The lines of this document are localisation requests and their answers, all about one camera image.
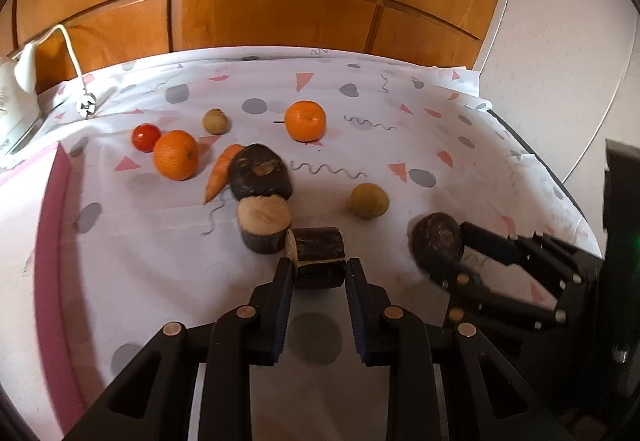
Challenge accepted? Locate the large dark vegetable top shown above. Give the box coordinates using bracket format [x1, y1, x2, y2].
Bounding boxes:
[228, 143, 293, 201]

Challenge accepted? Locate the white ceramic electric kettle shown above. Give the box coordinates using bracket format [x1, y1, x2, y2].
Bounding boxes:
[0, 42, 41, 155]

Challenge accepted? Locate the dark cylinder vegetable piece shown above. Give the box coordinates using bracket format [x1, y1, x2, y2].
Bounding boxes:
[284, 227, 346, 291]

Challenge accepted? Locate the pink shallow tray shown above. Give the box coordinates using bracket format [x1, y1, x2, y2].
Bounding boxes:
[0, 142, 87, 441]

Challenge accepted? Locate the small brown longan fruit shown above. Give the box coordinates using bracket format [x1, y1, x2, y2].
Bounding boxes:
[202, 109, 230, 136]

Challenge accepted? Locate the brown round fruit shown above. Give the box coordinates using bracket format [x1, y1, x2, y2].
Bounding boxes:
[349, 183, 390, 219]

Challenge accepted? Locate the dark round vegetable end piece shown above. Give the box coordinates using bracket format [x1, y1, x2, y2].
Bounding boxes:
[409, 213, 464, 272]

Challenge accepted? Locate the dark cut vegetable stump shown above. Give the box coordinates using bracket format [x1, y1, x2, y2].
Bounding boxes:
[236, 195, 292, 255]

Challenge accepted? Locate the white patterned tablecloth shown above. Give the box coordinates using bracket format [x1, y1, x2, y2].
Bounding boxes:
[1, 48, 599, 407]

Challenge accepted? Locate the orange carrot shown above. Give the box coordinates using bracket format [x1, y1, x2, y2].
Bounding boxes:
[204, 143, 244, 204]

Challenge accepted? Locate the red cherry tomato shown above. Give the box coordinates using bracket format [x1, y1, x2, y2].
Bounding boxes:
[130, 124, 162, 153]

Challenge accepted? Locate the orange mandarin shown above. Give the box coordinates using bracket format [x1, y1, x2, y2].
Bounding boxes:
[284, 100, 326, 142]
[153, 130, 200, 181]

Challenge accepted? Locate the white kettle power cord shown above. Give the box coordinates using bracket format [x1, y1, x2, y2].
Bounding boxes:
[12, 23, 98, 120]

